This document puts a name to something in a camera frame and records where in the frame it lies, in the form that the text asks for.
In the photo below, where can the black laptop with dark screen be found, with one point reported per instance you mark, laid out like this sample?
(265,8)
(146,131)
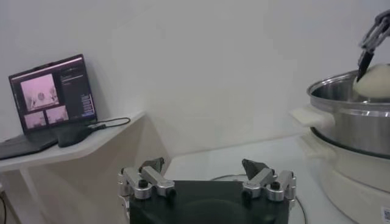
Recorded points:
(51,94)

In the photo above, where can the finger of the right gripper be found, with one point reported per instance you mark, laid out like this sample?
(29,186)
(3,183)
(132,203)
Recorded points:
(373,36)

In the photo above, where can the stainless steel steamer basket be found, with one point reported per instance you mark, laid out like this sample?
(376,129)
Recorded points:
(359,131)

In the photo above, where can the white side table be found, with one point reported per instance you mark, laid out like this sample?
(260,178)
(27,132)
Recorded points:
(100,140)

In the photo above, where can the white steamed baozi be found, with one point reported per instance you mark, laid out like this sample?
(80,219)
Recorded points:
(376,82)

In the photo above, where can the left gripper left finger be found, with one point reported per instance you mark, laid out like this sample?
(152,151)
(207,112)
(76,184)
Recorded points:
(155,179)

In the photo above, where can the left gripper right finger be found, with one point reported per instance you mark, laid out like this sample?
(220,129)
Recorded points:
(262,178)

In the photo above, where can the cream electric cooker base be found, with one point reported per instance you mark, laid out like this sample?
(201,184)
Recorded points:
(359,188)

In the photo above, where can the black computer mouse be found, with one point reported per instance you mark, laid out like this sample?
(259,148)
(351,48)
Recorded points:
(73,137)

